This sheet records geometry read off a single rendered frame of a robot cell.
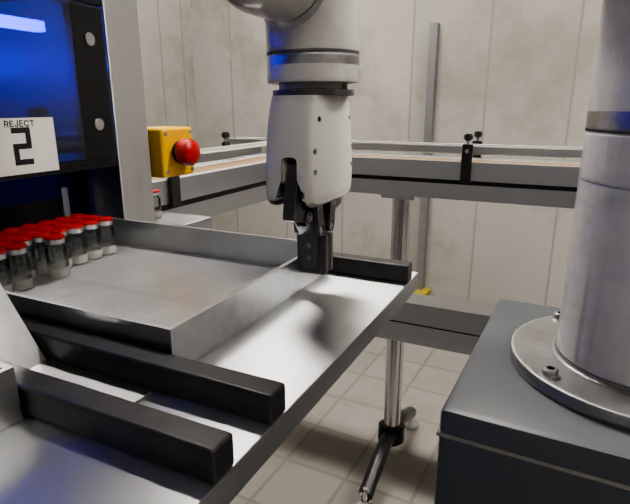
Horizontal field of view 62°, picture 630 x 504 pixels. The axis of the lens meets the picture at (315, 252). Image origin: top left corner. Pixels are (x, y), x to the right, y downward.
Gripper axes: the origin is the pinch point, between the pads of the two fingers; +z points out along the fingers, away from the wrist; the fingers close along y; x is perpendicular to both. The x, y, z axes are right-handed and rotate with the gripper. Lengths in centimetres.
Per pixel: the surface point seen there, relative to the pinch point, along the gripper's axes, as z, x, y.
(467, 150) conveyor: -4, 0, -81
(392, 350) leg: 53, -18, -86
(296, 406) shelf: 4.7, 7.8, 19.0
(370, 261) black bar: 2.3, 3.6, -6.4
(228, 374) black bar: 2.2, 4.1, 21.0
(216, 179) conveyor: 0, -43, -42
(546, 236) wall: 52, 15, -244
